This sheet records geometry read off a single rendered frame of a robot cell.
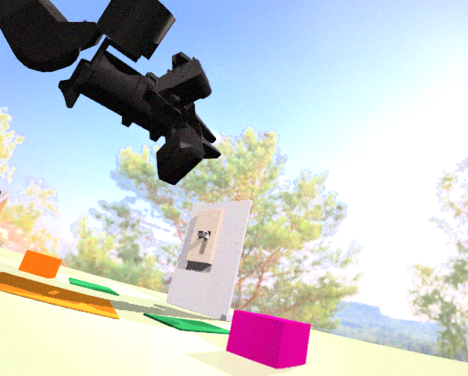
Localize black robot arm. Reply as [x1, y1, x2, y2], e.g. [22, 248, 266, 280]
[0, 0, 212, 121]

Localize magenta rectangular block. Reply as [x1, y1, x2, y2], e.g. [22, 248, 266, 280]
[226, 310, 311, 369]

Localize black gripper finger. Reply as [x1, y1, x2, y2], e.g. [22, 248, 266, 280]
[194, 123, 221, 159]
[182, 102, 216, 143]

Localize white panel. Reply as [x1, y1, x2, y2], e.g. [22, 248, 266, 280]
[166, 200, 252, 322]

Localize yellow flat square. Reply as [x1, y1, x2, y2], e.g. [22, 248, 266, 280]
[0, 272, 120, 319]

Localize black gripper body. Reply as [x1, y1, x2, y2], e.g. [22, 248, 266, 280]
[117, 71, 205, 186]

